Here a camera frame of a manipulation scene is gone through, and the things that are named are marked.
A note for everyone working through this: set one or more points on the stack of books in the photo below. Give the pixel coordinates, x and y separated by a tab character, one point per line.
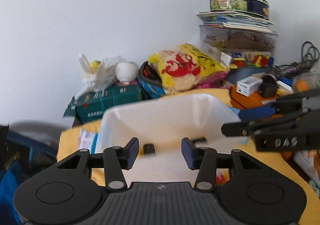
235	20

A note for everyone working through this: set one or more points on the white wet wipes pack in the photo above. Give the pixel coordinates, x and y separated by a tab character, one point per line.
308	161

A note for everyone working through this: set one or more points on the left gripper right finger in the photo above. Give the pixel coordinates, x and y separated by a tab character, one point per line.
202	159

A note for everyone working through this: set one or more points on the small white medicine box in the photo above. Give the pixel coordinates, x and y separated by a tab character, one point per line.
248	85

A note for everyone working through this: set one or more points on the black toy car front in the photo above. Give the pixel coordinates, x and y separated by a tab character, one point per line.
148	149

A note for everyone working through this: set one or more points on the white number 18 toy car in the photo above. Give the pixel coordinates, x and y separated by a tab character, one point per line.
199	140

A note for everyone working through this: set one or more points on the dark blue bag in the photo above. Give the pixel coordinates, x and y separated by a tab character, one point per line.
21	158

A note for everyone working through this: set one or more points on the round cookie tin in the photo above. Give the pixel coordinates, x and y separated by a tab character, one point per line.
256	7

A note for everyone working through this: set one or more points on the orange box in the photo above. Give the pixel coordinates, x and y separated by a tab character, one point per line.
242	102

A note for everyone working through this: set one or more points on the white blue tissue packet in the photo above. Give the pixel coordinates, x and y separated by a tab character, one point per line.
87	140

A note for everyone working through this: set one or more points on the white ceramic bowl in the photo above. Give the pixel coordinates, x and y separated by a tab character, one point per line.
126	72

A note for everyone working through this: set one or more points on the green book box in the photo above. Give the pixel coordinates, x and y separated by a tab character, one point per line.
91	106

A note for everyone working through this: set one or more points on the white plastic bin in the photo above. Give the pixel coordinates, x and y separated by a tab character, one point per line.
164	123

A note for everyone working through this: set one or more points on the white plastic bag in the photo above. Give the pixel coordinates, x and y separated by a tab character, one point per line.
98	75

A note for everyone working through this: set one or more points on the yellow red snack bag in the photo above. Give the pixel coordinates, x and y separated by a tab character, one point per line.
185	67

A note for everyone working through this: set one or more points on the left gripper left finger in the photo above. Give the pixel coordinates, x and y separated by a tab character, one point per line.
117	159

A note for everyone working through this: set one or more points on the clear plastic storage box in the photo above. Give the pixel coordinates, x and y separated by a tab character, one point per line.
239	48

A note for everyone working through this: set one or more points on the yellow cloth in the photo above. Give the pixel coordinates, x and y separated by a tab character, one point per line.
69	144

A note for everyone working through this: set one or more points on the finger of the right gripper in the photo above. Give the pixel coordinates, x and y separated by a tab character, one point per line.
240	128
257	112

